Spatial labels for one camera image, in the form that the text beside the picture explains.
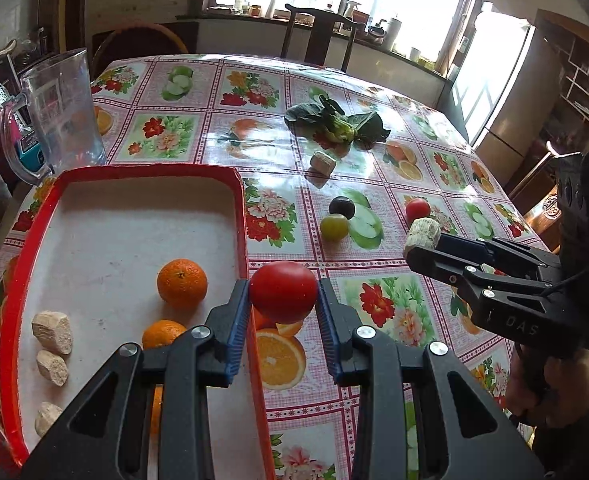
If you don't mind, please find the white thermos jug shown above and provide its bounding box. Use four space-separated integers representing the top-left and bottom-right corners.
385 16 404 53

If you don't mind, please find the large red tomato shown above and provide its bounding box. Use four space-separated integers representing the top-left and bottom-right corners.
249 261 319 325

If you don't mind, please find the leafy green vegetable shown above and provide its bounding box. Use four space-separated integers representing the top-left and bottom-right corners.
284 95 391 151

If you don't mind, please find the beige root chunk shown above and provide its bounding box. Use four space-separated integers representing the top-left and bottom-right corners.
309 150 338 177

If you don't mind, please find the wooden shelf unit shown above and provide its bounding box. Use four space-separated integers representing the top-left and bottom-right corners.
535 7 589 156

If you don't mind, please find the person's right hand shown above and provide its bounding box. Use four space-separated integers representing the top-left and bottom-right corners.
505 347 589 429

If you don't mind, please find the refrigerator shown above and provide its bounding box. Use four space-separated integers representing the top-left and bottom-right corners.
449 2 563 186

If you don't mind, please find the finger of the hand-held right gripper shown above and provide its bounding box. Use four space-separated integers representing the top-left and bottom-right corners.
405 245 550 307
437 234 561 281

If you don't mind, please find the wicker chair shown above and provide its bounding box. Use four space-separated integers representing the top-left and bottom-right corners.
90 22 190 76

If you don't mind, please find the small orange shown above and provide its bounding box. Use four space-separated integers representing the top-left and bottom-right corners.
149 385 164 436

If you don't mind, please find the dark plum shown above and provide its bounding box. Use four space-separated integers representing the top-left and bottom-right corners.
329 196 357 217

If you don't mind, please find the brown wooden armchair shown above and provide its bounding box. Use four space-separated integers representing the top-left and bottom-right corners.
505 140 575 256

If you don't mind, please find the small red tomato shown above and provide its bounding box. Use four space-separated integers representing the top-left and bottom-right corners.
405 198 431 221

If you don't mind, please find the red tray with white inside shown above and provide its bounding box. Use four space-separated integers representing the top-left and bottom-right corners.
0 164 276 480

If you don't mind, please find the green round fruit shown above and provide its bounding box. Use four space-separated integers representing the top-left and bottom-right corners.
321 213 350 241

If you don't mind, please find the dark wooden chair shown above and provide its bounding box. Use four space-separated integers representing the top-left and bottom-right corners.
280 3 365 73

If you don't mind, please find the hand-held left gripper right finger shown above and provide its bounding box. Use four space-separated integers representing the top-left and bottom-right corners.
316 277 545 480

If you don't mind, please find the clear plastic pitcher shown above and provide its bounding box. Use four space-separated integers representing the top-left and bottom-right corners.
0 47 108 186

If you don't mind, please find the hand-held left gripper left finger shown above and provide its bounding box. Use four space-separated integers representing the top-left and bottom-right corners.
19 279 251 480

